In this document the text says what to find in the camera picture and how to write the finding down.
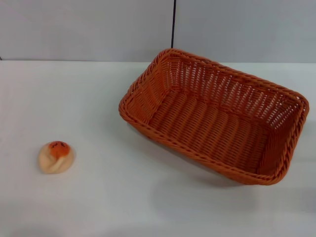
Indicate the orange woven rectangular basket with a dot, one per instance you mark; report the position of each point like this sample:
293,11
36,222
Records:
209,128

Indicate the round bread bun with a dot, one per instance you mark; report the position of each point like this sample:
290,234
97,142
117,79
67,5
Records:
53,160

